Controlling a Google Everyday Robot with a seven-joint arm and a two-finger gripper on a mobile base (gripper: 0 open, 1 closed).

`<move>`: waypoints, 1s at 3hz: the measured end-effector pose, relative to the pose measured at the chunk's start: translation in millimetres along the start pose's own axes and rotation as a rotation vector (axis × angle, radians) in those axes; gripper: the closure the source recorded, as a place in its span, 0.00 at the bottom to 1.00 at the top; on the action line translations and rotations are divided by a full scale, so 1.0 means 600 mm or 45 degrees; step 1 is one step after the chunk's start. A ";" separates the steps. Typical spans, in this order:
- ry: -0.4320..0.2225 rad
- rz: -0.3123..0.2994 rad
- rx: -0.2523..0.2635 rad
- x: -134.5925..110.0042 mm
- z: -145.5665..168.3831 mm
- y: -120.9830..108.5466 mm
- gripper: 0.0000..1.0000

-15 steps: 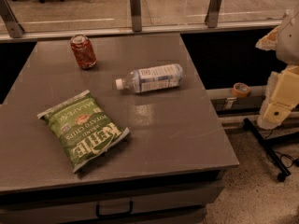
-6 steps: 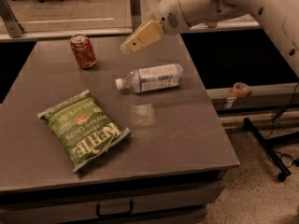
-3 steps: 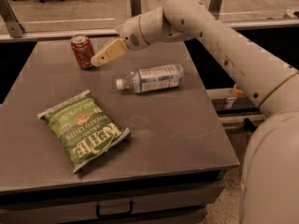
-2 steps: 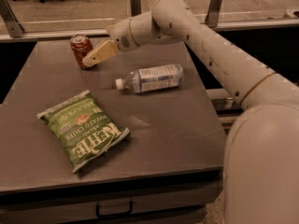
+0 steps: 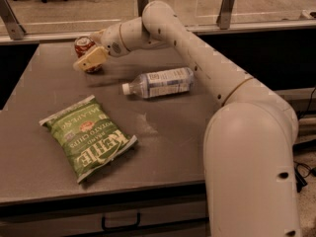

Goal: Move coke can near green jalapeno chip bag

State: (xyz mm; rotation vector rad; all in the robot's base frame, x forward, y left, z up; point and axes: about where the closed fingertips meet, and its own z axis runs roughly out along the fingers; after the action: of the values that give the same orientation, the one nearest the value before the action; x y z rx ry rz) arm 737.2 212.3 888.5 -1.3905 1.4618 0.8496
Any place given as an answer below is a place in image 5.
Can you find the left metal glass bracket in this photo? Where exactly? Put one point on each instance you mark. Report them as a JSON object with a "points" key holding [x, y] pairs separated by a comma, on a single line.
{"points": [[14, 29]]}

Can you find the black drawer handle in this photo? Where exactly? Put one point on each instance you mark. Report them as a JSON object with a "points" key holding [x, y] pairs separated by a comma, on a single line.
{"points": [[120, 221]]}

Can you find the red coke can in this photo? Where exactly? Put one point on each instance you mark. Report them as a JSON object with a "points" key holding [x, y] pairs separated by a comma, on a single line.
{"points": [[81, 46]]}

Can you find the grey low shelf ledge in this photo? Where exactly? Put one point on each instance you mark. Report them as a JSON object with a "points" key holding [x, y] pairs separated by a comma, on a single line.
{"points": [[302, 100]]}

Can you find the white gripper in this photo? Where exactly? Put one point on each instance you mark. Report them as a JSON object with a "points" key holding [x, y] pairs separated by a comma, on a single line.
{"points": [[111, 40]]}

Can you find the right metal glass bracket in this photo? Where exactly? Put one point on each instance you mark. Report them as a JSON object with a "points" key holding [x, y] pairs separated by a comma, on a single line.
{"points": [[225, 13]]}

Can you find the green jalapeno chip bag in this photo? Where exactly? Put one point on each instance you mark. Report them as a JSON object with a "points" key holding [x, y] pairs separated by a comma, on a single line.
{"points": [[89, 138]]}

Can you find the grey cabinet drawer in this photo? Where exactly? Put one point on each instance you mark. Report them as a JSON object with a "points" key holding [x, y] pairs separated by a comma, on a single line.
{"points": [[168, 217]]}

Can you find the clear plastic water bottle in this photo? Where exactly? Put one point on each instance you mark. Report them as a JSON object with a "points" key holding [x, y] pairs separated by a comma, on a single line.
{"points": [[161, 83]]}

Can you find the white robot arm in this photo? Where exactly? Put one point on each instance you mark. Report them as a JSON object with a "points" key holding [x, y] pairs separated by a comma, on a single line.
{"points": [[247, 148]]}

